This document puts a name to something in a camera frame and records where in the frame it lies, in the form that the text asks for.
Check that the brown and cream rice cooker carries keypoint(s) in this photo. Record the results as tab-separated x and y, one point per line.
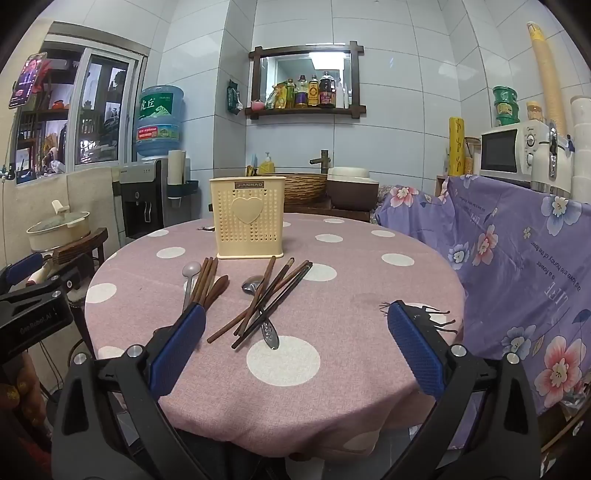
351	189

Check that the paper cup tube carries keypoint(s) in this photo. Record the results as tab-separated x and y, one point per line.
176	168

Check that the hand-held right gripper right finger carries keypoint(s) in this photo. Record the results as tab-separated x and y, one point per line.
415	350

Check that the blue water bottle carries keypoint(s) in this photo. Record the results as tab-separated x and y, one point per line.
159	124

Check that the dark wooden stool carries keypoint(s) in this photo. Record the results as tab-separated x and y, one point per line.
85	244

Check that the purple label bottle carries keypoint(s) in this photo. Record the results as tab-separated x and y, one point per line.
302	94

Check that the green wall packet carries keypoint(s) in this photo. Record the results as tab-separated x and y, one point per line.
233	98

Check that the woven basin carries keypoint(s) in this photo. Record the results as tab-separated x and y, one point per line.
300	188

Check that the yellow oil bottle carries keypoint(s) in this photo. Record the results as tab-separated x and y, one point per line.
290	94

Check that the cluttered display shelf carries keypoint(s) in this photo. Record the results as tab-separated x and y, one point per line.
44	138

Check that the white bottle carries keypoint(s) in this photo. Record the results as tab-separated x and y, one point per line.
342	96

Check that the cream plastic utensil holder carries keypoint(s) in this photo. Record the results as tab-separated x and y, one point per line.
249	230

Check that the pink teapot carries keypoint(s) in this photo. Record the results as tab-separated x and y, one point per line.
257	105

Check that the yellow soap bottle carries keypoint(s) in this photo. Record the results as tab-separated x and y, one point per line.
266	166

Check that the brown wooden chopstick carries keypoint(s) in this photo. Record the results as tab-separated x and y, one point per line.
231	325
206	279
258	293
277	284
211	279
201	279

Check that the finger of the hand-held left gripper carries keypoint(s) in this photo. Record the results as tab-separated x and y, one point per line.
48	290
22	270

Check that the white microwave oven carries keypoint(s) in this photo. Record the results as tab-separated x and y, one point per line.
501	150

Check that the bamboo faucet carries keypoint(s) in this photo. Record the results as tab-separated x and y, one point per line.
322	160

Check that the wooden counter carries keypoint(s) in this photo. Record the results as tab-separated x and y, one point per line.
323	213

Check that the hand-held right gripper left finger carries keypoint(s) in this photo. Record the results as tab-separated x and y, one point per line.
180	350

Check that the person's left hand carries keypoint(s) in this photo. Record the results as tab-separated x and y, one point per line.
21	401

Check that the beige cloth cover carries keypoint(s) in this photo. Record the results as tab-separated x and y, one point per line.
90	194

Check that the white thermos pot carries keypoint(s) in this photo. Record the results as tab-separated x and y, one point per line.
551	170

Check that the mounted phone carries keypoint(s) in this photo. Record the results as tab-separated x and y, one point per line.
27	81

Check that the dark wooden chopstick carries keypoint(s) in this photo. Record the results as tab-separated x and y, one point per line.
251	330

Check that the stack of white cups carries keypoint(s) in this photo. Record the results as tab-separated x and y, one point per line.
581	152

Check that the white framed window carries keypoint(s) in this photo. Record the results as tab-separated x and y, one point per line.
104	106

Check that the yellow roll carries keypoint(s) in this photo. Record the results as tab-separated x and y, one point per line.
457	147

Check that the green tub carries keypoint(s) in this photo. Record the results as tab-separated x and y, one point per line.
507	115
504	95

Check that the purple floral cloth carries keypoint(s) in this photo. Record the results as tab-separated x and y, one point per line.
508	258

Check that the pink polka dot tablecloth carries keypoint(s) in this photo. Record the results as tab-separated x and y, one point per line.
346	295

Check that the plain metal spoon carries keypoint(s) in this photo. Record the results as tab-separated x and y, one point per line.
190	272

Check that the dark soy sauce bottle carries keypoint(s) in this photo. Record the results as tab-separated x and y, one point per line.
327	91

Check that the brown wooden spoon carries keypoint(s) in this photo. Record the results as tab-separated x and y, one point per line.
220	285

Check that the blue cup holder shelf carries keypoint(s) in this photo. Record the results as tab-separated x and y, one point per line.
184	189

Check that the small yellow jar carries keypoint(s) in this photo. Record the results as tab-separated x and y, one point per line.
535	112

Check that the brown sauce bottle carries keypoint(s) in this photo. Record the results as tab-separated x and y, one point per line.
313	93

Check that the cream pot with glass lid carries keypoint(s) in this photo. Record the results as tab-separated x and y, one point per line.
57	228

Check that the yellow packet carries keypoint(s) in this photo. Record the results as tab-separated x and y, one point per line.
278	98

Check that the tall yellow cup sleeve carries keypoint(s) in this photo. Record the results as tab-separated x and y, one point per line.
547	78

